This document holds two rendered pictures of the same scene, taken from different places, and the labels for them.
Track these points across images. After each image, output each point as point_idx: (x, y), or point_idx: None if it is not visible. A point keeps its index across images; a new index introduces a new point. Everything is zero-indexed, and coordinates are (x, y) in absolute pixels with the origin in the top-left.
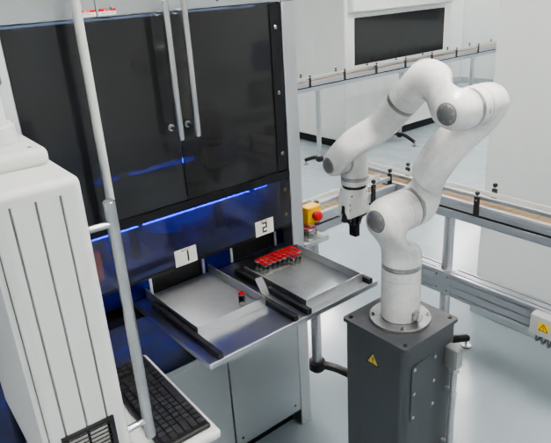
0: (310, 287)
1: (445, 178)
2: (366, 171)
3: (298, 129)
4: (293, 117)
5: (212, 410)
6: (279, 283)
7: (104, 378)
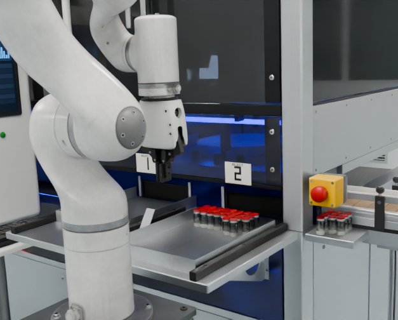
0: (168, 249)
1: (13, 53)
2: (150, 74)
3: (299, 47)
4: (290, 26)
5: None
6: (176, 233)
7: None
